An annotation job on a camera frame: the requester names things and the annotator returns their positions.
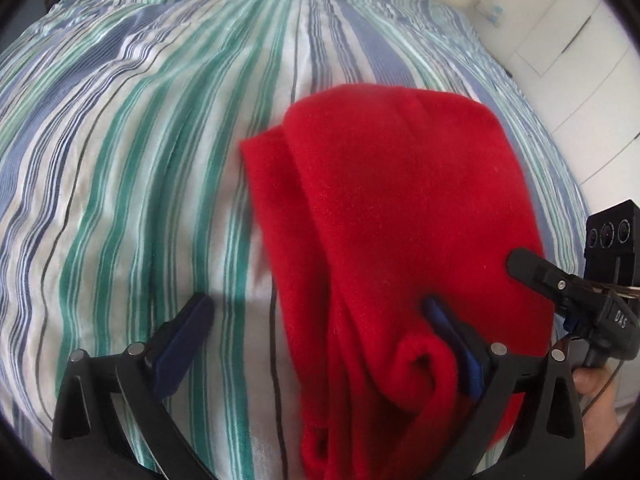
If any red sweater with white dog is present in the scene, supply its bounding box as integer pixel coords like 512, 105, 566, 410
241, 84, 553, 479

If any right hand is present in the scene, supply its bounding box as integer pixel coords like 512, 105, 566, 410
573, 367, 620, 467

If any striped blue green bedspread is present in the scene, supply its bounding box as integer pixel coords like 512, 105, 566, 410
1, 0, 587, 479

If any white wardrobe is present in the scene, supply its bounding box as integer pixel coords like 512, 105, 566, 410
470, 0, 639, 212

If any black camera box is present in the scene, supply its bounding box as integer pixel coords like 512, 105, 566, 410
584, 200, 639, 287

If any wall socket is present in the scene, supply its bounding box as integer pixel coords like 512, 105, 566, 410
474, 0, 504, 27

